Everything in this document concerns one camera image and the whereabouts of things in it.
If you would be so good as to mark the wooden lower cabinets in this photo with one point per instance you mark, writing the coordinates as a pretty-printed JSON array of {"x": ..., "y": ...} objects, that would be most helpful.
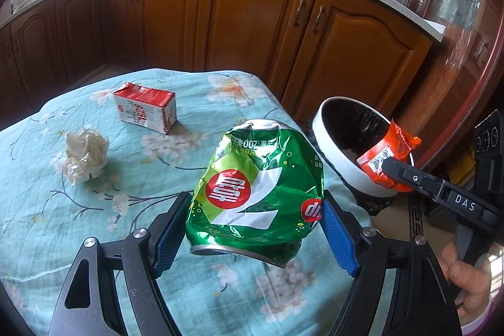
[{"x": 244, "y": 29}]

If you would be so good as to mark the red white carton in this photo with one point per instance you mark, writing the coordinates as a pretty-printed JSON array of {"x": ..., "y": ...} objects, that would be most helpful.
[{"x": 143, "y": 107}]

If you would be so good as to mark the person's right forearm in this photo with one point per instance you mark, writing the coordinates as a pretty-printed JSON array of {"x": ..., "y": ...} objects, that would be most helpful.
[{"x": 480, "y": 320}]

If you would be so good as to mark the white rimmed bin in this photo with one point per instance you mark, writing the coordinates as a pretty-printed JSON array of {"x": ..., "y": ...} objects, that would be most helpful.
[{"x": 338, "y": 162}]

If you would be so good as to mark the red snack wrapper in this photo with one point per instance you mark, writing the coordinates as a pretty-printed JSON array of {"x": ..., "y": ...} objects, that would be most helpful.
[{"x": 388, "y": 155}]

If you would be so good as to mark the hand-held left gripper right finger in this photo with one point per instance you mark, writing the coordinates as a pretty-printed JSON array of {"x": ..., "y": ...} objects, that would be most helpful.
[{"x": 338, "y": 237}]

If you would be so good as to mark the person's right hand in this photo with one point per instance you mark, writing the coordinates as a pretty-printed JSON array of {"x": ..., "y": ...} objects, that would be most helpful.
[{"x": 468, "y": 281}]

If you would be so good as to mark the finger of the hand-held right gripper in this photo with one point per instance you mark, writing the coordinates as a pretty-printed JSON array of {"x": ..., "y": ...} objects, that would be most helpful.
[{"x": 433, "y": 188}]

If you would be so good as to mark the teal floral tablecloth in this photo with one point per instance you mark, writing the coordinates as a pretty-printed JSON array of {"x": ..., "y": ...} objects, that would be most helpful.
[{"x": 39, "y": 233}]

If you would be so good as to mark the crumpled white paper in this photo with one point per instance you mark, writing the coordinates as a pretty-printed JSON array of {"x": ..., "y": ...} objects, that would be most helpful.
[{"x": 84, "y": 157}]

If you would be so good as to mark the dark patterned floor mat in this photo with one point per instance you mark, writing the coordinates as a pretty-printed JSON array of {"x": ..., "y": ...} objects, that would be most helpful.
[{"x": 415, "y": 218}]

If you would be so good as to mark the wooden glass door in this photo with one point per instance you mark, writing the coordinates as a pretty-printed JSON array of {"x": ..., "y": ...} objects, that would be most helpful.
[{"x": 445, "y": 44}]

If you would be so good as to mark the crushed green can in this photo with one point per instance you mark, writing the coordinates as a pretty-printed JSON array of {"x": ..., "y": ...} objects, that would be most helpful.
[{"x": 252, "y": 194}]

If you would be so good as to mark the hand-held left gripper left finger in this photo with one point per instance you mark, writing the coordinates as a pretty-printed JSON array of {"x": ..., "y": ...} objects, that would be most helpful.
[{"x": 167, "y": 245}]

